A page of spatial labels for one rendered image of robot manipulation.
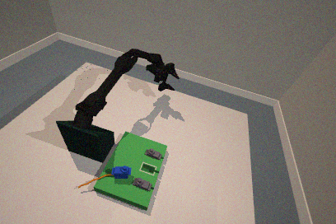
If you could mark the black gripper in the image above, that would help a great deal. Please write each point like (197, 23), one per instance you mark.
(169, 69)

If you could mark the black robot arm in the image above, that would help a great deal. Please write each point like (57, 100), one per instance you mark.
(95, 102)

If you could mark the blue micro servo with orange cable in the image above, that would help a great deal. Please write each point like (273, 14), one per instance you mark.
(119, 172)

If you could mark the green flat panel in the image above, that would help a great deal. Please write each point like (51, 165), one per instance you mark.
(145, 157)

